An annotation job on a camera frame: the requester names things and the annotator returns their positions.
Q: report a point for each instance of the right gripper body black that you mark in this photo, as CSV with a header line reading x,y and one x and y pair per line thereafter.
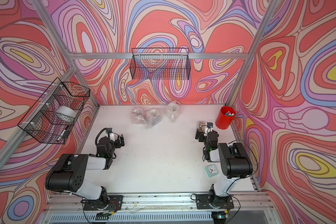
x,y
202,138

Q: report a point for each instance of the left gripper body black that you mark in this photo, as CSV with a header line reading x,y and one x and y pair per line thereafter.
x,y
117,144

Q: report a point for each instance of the bubble wrap sheet around mug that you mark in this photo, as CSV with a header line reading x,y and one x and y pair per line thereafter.
x,y
138,116

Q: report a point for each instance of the bubble wrap sheet stack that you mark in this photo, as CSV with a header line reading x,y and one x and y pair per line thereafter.
x,y
172,111

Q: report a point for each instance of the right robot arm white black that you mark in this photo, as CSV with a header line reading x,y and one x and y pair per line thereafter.
x,y
229,161

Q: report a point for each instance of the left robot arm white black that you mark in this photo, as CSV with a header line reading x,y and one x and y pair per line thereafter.
x,y
68,176

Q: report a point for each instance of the red pen holder cup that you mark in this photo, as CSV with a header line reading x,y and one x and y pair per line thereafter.
x,y
225,117

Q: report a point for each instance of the small green alarm clock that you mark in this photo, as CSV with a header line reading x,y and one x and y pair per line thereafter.
x,y
211,170

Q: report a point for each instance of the black marker in basket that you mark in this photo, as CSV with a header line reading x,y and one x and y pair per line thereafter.
x,y
64,135

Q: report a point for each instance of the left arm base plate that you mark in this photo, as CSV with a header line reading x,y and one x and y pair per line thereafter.
x,y
112,203

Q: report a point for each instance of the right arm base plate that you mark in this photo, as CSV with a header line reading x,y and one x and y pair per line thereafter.
x,y
205,202

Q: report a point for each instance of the black wire basket left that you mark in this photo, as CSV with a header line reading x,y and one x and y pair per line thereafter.
x,y
43,124

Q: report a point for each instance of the black wire basket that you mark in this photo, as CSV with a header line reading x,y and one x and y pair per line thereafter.
x,y
43,124
160,63

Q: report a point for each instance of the black wire basket back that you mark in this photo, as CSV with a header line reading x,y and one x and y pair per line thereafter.
x,y
160,63

